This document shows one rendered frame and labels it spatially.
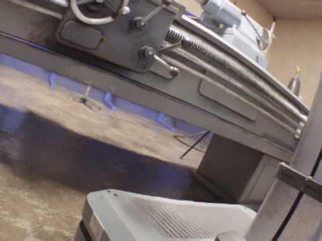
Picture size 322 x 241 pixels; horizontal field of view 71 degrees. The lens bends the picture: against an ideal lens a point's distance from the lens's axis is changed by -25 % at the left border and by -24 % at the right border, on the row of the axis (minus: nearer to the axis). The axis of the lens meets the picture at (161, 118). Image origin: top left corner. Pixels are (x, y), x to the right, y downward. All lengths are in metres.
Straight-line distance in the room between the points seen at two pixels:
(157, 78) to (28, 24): 0.65
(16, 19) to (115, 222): 0.90
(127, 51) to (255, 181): 1.17
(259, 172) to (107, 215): 1.42
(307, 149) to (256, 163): 1.32
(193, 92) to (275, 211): 0.99
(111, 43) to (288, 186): 0.76
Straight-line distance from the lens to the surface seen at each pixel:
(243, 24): 1.69
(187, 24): 1.28
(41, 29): 1.12
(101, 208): 0.49
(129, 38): 1.00
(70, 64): 0.95
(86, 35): 0.95
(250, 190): 1.81
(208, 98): 1.39
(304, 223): 0.42
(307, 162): 0.44
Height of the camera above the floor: 0.46
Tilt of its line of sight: 4 degrees down
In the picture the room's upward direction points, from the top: 23 degrees clockwise
